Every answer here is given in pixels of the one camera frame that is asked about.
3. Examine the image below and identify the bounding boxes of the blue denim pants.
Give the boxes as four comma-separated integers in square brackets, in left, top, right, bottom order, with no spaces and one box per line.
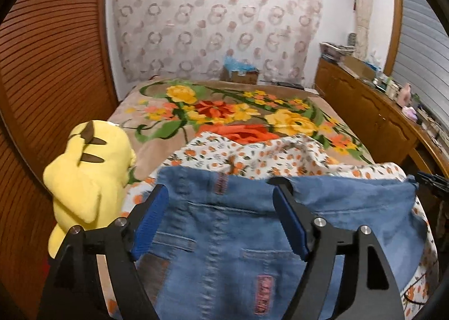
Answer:
[136,167,427,319]

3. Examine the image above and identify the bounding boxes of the wooden sideboard cabinet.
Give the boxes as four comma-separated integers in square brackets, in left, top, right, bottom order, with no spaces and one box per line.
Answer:
[315,58,448,177]

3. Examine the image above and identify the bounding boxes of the yellow pikachu plush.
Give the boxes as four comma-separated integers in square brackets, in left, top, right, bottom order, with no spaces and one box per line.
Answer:
[43,120,136,259]

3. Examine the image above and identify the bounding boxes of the grey window blind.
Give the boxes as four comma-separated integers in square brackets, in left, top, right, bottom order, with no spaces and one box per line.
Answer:
[391,0,449,127]

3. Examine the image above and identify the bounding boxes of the cardboard box on cabinet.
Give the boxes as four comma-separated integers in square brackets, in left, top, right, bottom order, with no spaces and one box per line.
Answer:
[340,56,376,82]

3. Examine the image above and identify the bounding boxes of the orange print bed quilt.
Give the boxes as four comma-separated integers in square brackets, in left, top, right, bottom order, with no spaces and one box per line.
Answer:
[121,132,437,319]

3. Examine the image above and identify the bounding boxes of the floral beige blanket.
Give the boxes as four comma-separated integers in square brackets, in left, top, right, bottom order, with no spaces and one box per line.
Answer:
[110,79,373,185]

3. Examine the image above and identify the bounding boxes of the wooden louvered wardrobe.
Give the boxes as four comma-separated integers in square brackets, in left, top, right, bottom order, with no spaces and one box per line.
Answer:
[1,0,118,319]

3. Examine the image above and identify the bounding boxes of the cardboard box blue bag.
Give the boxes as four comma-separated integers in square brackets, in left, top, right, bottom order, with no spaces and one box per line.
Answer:
[220,56,260,84]

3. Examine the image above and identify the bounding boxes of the circle pattern curtain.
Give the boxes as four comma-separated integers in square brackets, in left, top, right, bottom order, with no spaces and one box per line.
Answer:
[111,0,323,82]

